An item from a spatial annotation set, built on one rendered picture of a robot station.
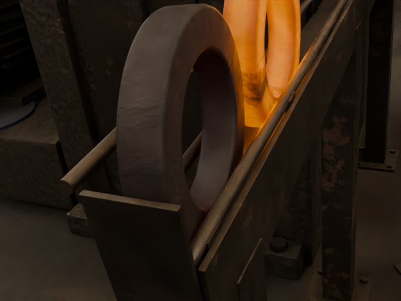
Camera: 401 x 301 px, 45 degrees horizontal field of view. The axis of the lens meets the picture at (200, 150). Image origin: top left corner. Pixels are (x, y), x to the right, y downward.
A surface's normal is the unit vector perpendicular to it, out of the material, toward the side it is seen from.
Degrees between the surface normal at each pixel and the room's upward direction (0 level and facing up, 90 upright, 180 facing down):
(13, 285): 0
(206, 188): 7
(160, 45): 29
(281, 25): 88
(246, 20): 63
